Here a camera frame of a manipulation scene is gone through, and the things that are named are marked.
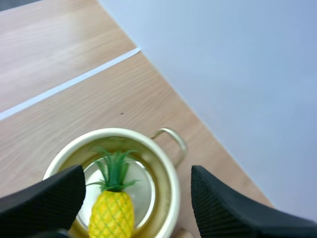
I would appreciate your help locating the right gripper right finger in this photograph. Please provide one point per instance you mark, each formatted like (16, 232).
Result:
(227, 210)

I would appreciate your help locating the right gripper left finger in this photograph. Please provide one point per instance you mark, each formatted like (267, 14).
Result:
(42, 203)

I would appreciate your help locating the yellow toy pineapple green crown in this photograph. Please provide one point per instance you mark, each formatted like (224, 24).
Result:
(112, 208)

